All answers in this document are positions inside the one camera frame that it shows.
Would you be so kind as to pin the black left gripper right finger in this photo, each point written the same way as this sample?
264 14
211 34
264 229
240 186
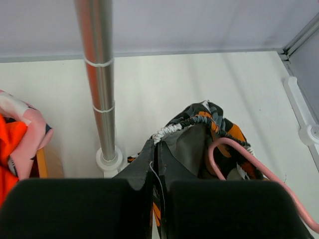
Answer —
193 208

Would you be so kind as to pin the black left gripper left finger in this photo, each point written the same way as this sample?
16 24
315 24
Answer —
100 208

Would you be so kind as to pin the pink hanger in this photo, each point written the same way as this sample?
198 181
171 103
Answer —
249 164

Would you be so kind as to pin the pink navy patterned shorts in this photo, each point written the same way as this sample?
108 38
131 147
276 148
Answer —
37 136

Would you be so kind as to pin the orange plastic basket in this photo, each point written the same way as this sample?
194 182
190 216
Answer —
47 164

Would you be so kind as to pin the silver clothes rack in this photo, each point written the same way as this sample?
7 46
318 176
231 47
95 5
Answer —
95 20

